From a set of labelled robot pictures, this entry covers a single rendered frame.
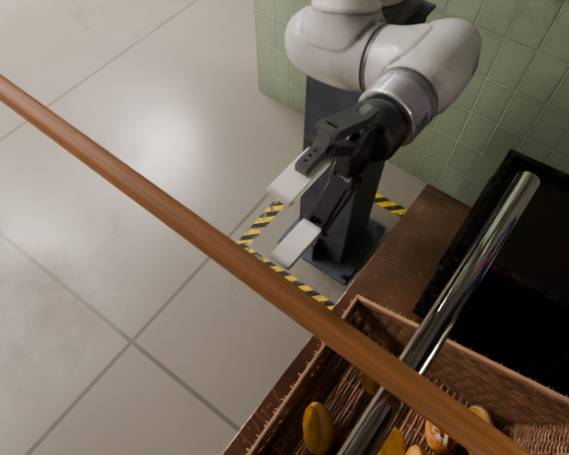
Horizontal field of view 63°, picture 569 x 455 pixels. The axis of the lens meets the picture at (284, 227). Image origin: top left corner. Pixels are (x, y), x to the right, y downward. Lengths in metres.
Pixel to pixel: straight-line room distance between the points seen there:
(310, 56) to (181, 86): 1.82
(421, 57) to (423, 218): 0.72
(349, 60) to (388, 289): 0.65
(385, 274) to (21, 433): 1.29
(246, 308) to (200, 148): 0.82
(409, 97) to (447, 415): 0.36
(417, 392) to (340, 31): 0.48
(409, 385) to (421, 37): 0.44
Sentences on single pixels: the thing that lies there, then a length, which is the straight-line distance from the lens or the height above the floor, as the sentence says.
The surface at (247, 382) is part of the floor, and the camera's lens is 1.68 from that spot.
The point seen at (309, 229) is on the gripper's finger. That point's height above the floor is 1.13.
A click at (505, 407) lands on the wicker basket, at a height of 0.66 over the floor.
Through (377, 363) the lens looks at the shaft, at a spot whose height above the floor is 1.21.
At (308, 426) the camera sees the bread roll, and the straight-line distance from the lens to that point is 1.02.
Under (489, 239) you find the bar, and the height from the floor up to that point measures 1.17.
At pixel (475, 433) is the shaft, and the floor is 1.21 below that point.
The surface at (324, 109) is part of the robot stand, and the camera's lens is 1.27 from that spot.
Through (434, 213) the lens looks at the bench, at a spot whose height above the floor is 0.58.
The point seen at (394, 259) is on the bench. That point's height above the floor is 0.58.
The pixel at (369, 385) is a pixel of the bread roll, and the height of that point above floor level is 0.64.
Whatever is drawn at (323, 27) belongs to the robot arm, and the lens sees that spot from 0.72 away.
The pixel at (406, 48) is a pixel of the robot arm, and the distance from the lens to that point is 0.66.
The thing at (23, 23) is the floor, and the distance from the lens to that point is 3.24.
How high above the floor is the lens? 1.63
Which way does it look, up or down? 58 degrees down
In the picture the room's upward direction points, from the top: straight up
